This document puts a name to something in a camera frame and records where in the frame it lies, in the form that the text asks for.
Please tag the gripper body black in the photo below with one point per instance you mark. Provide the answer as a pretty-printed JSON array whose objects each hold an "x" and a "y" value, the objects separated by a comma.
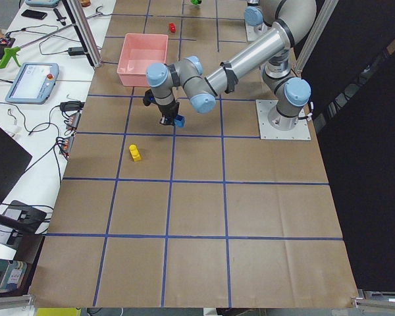
[{"x": 168, "y": 108}]

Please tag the black monitor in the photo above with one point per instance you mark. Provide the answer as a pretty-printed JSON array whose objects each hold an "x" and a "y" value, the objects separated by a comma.
[{"x": 14, "y": 160}]

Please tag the black power adapter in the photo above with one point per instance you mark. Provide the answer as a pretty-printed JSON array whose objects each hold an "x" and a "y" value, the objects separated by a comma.
[{"x": 75, "y": 51}]

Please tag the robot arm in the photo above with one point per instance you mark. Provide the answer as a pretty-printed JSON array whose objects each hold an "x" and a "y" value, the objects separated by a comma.
[
  {"x": 288, "y": 23},
  {"x": 253, "y": 14}
]

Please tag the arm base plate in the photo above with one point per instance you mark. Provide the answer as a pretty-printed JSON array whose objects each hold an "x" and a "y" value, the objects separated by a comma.
[
  {"x": 254, "y": 32},
  {"x": 274, "y": 126}
]

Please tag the blue block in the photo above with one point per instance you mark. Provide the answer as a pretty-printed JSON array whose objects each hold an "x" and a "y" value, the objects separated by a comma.
[{"x": 180, "y": 121}]

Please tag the reacher grabber tool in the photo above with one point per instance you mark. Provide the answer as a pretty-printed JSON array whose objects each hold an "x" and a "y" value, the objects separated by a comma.
[{"x": 11, "y": 52}]

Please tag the aluminium frame post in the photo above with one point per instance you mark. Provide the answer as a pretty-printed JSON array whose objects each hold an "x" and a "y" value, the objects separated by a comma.
[{"x": 82, "y": 28}]

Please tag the red block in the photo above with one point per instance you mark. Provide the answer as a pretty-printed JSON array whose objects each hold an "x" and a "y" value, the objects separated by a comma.
[{"x": 172, "y": 27}]

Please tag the black smartphone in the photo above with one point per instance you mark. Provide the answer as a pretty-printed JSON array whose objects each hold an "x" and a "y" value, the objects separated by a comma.
[{"x": 37, "y": 15}]

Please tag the pink plastic box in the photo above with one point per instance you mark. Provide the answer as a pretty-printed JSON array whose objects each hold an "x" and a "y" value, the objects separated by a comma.
[{"x": 138, "y": 52}]

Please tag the yellow block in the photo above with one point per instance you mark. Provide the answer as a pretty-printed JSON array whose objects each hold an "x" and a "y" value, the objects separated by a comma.
[{"x": 134, "y": 153}]

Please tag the teach pendant tablet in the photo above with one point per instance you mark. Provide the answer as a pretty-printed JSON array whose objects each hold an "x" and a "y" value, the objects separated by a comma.
[{"x": 33, "y": 83}]

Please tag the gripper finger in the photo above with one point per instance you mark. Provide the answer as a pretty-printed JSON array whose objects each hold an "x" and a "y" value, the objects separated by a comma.
[{"x": 167, "y": 121}]

